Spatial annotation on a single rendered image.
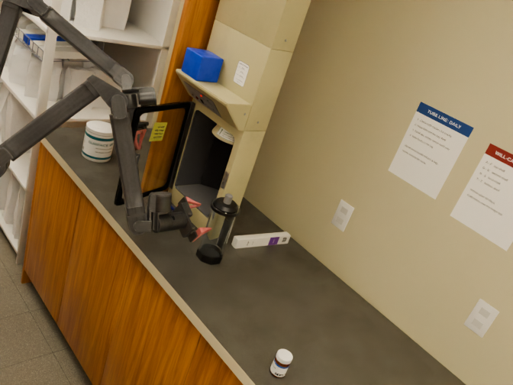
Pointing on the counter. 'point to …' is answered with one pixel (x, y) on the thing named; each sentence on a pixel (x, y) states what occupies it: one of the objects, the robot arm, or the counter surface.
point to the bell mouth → (223, 134)
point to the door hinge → (182, 143)
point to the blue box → (201, 65)
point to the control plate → (202, 98)
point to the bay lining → (203, 155)
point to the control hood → (238, 117)
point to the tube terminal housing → (243, 151)
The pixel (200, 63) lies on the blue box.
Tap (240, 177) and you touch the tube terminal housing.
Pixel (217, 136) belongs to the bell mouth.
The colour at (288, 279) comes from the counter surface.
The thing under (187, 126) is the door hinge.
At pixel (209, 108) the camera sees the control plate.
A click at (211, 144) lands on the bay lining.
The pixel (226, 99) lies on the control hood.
